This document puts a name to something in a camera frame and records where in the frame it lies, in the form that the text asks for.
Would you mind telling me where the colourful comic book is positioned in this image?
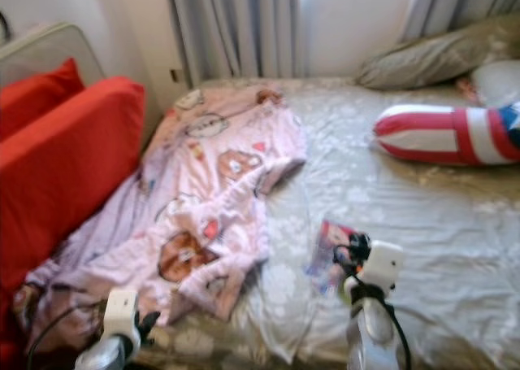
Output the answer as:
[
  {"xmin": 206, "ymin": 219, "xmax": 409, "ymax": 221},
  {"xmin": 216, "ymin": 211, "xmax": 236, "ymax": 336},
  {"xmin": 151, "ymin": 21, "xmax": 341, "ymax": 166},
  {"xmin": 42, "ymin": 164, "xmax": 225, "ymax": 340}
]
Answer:
[{"xmin": 305, "ymin": 220, "xmax": 362, "ymax": 296}]

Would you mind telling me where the bed with beige floral cover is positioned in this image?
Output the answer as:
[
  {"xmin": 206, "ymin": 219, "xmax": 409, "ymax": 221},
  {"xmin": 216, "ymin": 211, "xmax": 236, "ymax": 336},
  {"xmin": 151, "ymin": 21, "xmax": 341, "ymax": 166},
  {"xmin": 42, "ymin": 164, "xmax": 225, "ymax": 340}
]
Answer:
[{"xmin": 20, "ymin": 77, "xmax": 520, "ymax": 370}]

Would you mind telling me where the red white blue bolster pillow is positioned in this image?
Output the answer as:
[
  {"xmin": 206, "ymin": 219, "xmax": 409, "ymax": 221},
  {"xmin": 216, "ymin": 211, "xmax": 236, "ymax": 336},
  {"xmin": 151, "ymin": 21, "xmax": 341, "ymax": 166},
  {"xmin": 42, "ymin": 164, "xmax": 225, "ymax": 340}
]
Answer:
[{"xmin": 374, "ymin": 103, "xmax": 520, "ymax": 166}]

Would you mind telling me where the pink cartoon print blanket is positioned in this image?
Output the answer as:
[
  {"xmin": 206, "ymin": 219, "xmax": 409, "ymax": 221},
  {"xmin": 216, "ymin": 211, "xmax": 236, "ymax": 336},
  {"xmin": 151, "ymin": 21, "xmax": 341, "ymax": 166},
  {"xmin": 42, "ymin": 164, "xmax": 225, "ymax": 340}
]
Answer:
[{"xmin": 12, "ymin": 85, "xmax": 308, "ymax": 355}]

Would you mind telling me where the olive beige pillow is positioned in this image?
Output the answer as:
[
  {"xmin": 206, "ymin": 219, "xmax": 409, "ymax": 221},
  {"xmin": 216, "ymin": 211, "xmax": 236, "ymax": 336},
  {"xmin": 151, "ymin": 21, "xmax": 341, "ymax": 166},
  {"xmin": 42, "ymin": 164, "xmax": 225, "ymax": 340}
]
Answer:
[{"xmin": 356, "ymin": 14, "xmax": 520, "ymax": 91}]

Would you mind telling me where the red cushion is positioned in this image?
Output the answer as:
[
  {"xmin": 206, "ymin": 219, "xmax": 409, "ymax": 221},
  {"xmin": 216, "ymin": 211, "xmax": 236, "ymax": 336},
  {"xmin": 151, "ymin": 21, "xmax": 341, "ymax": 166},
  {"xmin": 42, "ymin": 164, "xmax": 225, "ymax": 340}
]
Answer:
[{"xmin": 0, "ymin": 58, "xmax": 86, "ymax": 139}]

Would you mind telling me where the grey pleated curtain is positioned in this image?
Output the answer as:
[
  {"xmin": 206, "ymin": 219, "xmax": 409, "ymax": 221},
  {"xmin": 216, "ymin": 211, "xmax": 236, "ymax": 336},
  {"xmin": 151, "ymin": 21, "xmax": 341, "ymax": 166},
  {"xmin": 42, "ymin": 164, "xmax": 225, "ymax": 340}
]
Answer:
[
  {"xmin": 167, "ymin": 0, "xmax": 306, "ymax": 85},
  {"xmin": 402, "ymin": 0, "xmax": 520, "ymax": 41}
]

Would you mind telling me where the beige folded mattress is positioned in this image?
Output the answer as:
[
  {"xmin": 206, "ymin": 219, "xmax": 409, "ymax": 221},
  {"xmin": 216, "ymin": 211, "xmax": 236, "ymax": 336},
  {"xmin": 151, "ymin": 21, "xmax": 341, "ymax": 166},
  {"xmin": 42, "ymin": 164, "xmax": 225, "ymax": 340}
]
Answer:
[{"xmin": 0, "ymin": 22, "xmax": 106, "ymax": 86}]

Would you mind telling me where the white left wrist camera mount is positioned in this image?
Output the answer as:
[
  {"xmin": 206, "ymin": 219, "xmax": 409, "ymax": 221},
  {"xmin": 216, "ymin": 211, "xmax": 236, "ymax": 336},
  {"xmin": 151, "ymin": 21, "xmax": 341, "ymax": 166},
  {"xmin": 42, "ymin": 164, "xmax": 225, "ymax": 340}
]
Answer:
[{"xmin": 102, "ymin": 289, "xmax": 141, "ymax": 342}]

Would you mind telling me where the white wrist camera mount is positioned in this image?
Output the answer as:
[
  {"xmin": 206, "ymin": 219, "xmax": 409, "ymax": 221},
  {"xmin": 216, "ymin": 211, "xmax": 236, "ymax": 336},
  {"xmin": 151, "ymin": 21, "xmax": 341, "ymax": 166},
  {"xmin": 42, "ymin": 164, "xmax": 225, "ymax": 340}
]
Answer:
[
  {"xmin": 102, "ymin": 289, "xmax": 141, "ymax": 342},
  {"xmin": 362, "ymin": 240, "xmax": 405, "ymax": 294}
]

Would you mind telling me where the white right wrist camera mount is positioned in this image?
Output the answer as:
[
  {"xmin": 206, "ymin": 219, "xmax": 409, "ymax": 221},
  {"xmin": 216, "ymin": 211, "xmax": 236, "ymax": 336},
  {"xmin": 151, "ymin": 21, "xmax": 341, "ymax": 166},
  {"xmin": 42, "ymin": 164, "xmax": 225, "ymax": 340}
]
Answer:
[{"xmin": 362, "ymin": 240, "xmax": 405, "ymax": 294}]

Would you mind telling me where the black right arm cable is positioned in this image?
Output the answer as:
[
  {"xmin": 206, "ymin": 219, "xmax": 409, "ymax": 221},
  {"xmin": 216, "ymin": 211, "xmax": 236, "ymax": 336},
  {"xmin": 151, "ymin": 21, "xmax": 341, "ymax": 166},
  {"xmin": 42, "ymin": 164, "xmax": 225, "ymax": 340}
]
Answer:
[{"xmin": 333, "ymin": 248, "xmax": 414, "ymax": 370}]

